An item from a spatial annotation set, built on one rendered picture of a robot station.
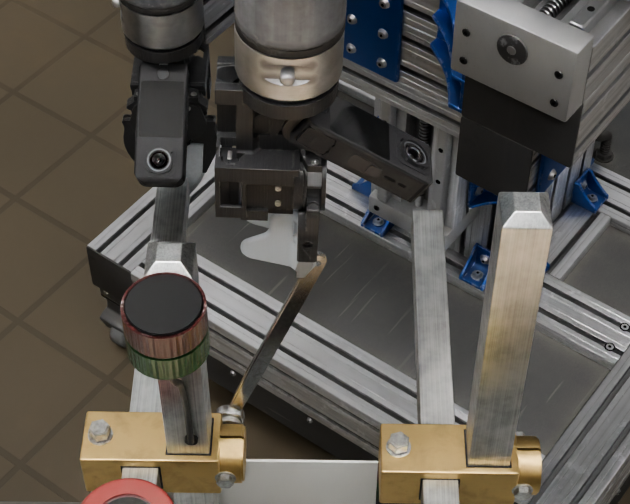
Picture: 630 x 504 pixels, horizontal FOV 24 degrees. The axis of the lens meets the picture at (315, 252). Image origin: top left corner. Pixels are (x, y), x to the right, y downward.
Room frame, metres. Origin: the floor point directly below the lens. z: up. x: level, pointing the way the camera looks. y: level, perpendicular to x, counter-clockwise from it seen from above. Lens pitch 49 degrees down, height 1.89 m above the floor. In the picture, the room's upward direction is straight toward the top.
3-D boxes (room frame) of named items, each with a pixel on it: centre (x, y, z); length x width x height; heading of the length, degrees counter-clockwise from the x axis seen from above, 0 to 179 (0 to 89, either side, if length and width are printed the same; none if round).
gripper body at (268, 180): (0.76, 0.03, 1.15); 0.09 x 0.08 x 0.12; 89
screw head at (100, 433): (0.69, 0.18, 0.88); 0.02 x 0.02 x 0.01
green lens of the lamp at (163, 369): (0.64, 0.11, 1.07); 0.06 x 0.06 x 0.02
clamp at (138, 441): (0.69, 0.13, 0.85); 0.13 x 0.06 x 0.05; 89
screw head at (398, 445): (0.69, -0.07, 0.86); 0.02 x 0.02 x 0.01
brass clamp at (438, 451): (0.68, -0.12, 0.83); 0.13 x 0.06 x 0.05; 89
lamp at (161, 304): (0.64, 0.11, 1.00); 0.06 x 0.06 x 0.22; 89
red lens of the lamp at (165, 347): (0.64, 0.11, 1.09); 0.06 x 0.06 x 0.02
